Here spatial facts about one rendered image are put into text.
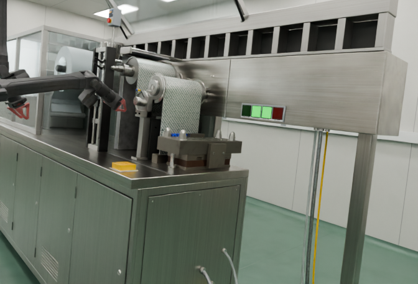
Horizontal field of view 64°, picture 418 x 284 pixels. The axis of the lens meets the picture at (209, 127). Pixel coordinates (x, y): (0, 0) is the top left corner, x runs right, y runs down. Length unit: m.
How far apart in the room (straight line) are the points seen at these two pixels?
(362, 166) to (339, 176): 2.45
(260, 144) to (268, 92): 2.96
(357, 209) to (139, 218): 0.88
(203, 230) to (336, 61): 0.90
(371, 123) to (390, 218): 2.56
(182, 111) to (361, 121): 0.81
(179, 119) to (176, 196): 0.43
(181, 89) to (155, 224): 0.66
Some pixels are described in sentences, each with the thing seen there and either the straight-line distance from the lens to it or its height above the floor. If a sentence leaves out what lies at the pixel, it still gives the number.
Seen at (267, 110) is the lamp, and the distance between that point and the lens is 1.56.
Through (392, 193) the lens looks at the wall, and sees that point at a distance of 3.80.
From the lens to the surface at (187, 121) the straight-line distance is 1.69.
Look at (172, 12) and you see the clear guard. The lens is 2.15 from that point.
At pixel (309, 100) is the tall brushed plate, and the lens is 1.46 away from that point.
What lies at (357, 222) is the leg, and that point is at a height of 0.77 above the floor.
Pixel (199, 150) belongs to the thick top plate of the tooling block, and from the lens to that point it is 1.50.
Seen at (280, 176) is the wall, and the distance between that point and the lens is 4.35.
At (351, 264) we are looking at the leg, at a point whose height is 0.59.
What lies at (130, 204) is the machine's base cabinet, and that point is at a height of 0.79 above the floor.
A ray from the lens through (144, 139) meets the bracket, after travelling 1.65.
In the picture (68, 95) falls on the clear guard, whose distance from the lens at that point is 2.49.
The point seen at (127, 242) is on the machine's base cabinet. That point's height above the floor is 0.65.
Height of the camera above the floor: 1.17
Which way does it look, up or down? 3 degrees down
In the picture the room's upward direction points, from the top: 6 degrees clockwise
